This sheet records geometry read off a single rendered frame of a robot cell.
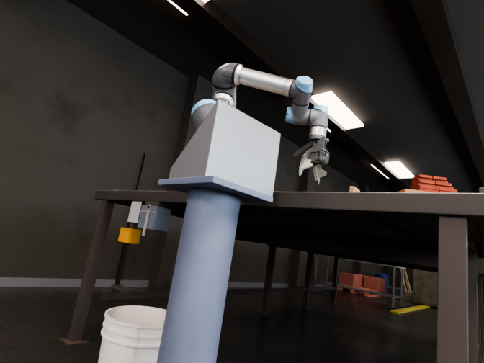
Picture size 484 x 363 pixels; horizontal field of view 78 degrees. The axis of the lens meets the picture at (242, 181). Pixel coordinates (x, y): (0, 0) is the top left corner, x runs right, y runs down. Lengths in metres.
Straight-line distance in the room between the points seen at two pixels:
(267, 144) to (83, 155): 3.00
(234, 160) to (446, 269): 0.63
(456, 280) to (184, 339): 0.71
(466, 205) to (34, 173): 3.50
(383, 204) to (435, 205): 0.13
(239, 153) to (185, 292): 0.43
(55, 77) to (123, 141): 0.96
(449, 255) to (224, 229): 0.60
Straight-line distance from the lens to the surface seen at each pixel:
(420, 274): 8.13
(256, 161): 0.99
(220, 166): 0.88
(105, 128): 3.96
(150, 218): 1.61
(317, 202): 1.04
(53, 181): 3.71
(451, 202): 0.95
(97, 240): 2.11
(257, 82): 1.42
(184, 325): 0.92
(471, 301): 1.98
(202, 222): 0.89
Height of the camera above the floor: 0.70
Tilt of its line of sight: 12 degrees up
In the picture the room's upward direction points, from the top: 9 degrees clockwise
